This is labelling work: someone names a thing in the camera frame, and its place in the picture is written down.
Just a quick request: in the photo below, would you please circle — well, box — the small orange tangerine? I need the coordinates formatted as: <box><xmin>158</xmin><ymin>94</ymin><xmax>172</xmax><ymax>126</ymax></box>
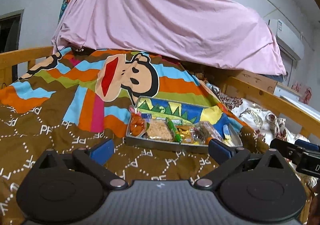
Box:
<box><xmin>205</xmin><ymin>137</ymin><xmax>212</xmax><ymax>145</ymax></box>

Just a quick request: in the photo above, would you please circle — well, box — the orange sausage snack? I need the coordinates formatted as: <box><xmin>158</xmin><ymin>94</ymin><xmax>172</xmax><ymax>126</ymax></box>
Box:
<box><xmin>129</xmin><ymin>114</ymin><xmax>146</xmax><ymax>137</ymax></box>

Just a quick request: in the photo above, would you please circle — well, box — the gold foil snack packet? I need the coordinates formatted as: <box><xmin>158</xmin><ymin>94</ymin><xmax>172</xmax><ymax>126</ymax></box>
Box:
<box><xmin>176</xmin><ymin>125</ymin><xmax>196</xmax><ymax>144</ymax></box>

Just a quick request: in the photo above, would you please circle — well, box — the green candy stick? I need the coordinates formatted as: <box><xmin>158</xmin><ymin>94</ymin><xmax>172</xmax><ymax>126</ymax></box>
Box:
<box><xmin>165</xmin><ymin>117</ymin><xmax>182</xmax><ymax>143</ymax></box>

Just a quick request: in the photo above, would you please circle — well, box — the clear rice crisp packet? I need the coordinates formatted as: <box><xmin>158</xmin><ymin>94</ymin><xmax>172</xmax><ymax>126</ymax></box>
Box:
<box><xmin>146</xmin><ymin>119</ymin><xmax>174</xmax><ymax>142</ymax></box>

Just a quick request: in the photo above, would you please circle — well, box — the metal tray with dinosaur lining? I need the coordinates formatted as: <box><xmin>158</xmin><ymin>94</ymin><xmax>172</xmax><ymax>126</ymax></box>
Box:
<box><xmin>125</xmin><ymin>97</ymin><xmax>243</xmax><ymax>154</ymax></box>

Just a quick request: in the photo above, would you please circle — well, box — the brown bread bar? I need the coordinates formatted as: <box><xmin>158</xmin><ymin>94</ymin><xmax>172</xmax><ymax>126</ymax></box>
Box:
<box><xmin>195</xmin><ymin>121</ymin><xmax>222</xmax><ymax>142</ymax></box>

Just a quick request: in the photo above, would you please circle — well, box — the white spicy bean snack pouch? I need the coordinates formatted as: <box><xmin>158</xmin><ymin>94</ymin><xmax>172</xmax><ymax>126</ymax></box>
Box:
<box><xmin>152</xmin><ymin>117</ymin><xmax>183</xmax><ymax>126</ymax></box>

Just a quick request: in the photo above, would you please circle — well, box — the white floral satin quilt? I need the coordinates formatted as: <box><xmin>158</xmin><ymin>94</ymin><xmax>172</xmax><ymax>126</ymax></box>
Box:
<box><xmin>199</xmin><ymin>78</ymin><xmax>310</xmax><ymax>153</ymax></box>

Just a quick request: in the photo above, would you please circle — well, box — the white air conditioner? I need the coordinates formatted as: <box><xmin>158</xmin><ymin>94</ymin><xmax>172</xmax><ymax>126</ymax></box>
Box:
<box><xmin>268</xmin><ymin>19</ymin><xmax>304</xmax><ymax>61</ymax></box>

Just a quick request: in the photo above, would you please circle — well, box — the dark window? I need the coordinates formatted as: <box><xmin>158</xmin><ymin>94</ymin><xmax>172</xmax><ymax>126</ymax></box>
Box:
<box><xmin>1</xmin><ymin>10</ymin><xmax>24</xmax><ymax>53</ymax></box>

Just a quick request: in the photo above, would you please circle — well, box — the pink bed sheet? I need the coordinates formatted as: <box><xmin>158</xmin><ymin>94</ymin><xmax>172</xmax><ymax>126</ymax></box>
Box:
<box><xmin>52</xmin><ymin>0</ymin><xmax>286</xmax><ymax>76</ymax></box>

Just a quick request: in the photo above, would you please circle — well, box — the wooden bed frame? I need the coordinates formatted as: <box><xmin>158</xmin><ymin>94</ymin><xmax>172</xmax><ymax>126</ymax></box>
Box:
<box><xmin>1</xmin><ymin>47</ymin><xmax>319</xmax><ymax>137</ymax></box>

